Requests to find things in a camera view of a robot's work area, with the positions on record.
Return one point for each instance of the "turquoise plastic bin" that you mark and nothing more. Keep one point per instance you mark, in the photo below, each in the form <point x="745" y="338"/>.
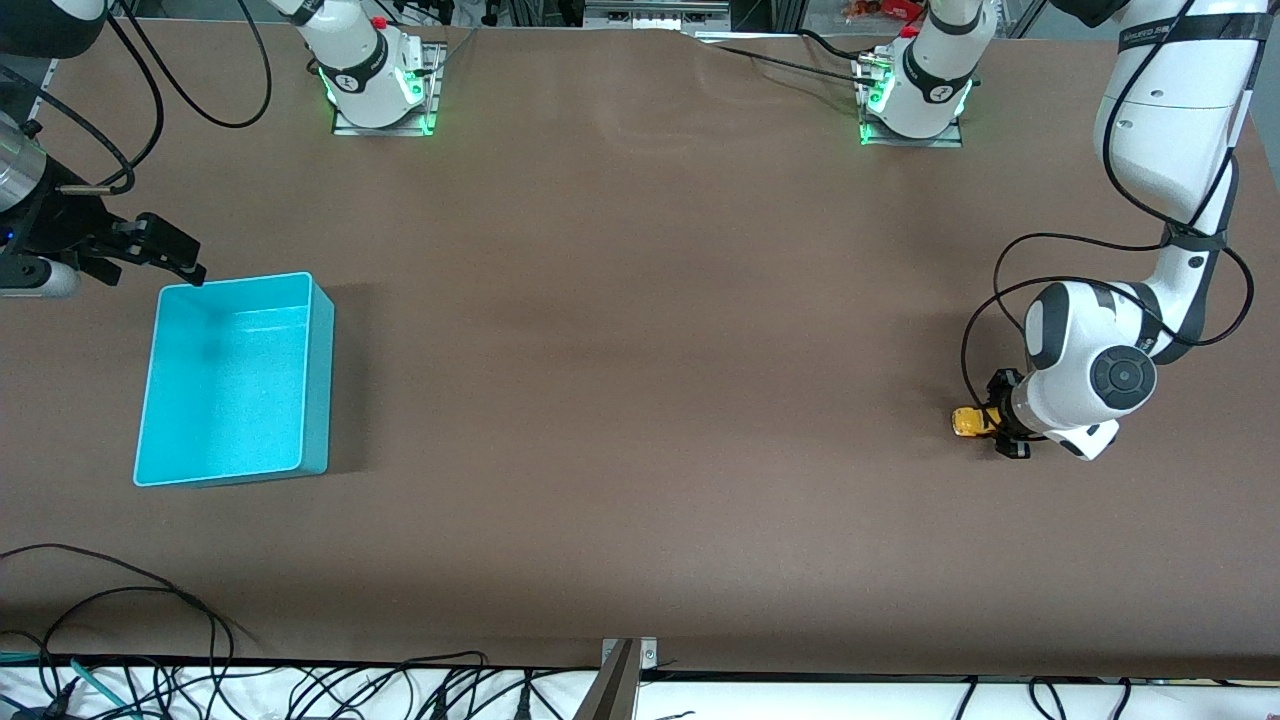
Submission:
<point x="230" y="400"/>

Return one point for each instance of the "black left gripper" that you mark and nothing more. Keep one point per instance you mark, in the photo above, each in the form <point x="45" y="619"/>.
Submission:
<point x="1001" y="412"/>

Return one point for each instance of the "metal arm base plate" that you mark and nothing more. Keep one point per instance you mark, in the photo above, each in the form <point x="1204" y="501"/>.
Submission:
<point x="905" y="142"/>
<point x="437" y="95"/>

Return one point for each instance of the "metal table bracket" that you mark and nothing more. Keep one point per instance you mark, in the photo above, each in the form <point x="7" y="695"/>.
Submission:
<point x="620" y="680"/>

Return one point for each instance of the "yellow beetle toy car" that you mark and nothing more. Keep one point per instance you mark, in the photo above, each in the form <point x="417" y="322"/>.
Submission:
<point x="968" y="423"/>

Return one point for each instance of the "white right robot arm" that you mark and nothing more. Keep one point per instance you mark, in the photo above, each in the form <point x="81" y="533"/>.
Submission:
<point x="360" y="70"/>

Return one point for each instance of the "aluminium frame rail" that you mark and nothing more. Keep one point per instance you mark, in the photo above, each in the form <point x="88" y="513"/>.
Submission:
<point x="650" y="15"/>

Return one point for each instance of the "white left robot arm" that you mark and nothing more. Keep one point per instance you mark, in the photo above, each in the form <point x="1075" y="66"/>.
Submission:
<point x="1090" y="370"/>

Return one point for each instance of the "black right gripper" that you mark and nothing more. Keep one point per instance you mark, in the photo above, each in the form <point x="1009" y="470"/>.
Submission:
<point x="50" y="229"/>

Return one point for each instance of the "red package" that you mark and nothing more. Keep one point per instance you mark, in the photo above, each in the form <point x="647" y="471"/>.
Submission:
<point x="880" y="10"/>

